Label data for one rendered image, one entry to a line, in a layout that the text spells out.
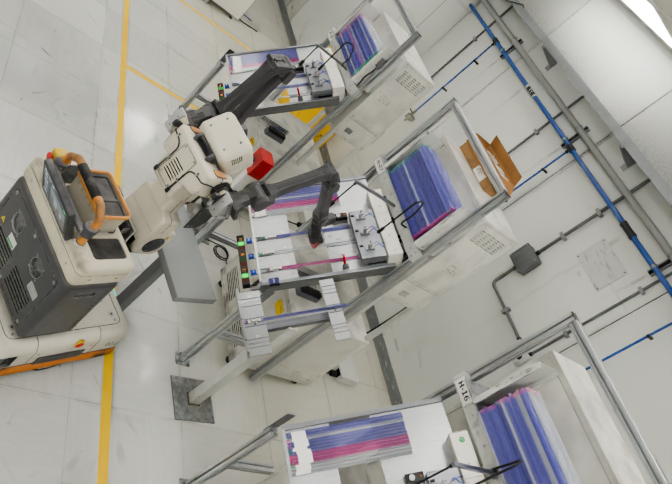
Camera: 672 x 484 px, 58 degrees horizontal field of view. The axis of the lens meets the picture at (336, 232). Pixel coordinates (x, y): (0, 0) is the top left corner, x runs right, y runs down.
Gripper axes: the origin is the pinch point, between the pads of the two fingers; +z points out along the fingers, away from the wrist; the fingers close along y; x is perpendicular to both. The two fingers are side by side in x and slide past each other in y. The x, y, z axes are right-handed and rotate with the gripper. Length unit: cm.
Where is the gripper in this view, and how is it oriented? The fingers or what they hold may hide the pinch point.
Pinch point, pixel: (314, 246)
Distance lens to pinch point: 323.5
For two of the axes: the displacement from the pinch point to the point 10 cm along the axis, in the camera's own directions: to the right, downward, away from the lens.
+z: -1.2, 6.8, 7.2
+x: -9.7, 0.8, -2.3
